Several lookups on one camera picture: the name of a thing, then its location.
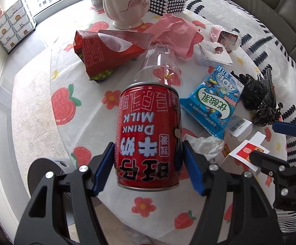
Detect red snack bag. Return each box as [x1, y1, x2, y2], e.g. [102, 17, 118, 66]
[73, 29, 154, 84]

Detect torn white foil packet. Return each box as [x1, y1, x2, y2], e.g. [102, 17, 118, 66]
[198, 40, 233, 66]

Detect red milk drink can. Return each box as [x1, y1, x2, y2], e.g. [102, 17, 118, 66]
[114, 82, 183, 191]

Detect grey round trash bin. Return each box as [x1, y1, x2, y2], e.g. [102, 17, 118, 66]
[26, 157, 103, 229]

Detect white barcode paper box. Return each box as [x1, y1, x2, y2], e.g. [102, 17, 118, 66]
[226, 115, 253, 142]

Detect white drawer cabinet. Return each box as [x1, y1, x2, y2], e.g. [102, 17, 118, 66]
[0, 0, 36, 53]

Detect crumpled white tissue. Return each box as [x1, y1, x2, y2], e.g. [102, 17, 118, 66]
[183, 134, 224, 160]

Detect white black patterned rug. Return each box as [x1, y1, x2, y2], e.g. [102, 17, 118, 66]
[186, 0, 296, 233]

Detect blue AD milk carton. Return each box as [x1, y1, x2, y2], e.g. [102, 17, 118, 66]
[180, 65, 244, 139]

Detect pink crumpled paper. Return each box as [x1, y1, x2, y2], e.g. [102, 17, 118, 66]
[144, 14, 204, 60]

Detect clear plastic cup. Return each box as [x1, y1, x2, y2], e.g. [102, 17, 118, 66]
[134, 44, 183, 92]

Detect white vase pink flowers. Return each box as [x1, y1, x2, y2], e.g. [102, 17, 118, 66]
[103, 0, 150, 30]

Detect red white small card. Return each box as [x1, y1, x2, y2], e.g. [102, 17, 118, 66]
[229, 132, 270, 173]

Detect black plastic bag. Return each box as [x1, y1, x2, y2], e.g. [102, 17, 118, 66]
[231, 66, 281, 127]

